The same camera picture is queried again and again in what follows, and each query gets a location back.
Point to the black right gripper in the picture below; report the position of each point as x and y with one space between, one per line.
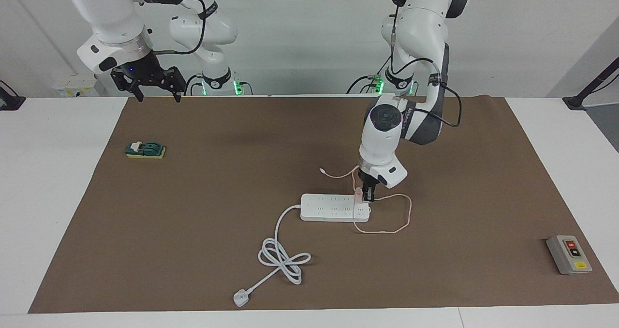
142 72

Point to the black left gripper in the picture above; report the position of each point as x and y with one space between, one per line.
368 179

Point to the pink charger adapter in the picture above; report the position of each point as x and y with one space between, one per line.
358 196

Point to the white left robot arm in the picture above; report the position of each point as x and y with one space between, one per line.
382 139

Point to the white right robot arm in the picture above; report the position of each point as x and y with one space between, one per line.
109 13

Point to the white power strip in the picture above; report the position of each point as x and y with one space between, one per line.
333 209

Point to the brown table mat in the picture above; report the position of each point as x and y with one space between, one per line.
387 270

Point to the black clamp stand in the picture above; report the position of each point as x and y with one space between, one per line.
9 103
575 103

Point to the green knife switch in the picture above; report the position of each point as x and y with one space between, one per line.
150 149

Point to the white wall socket box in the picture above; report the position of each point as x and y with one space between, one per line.
72 87

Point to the grey on-off switch box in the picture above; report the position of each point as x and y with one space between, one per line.
570 258

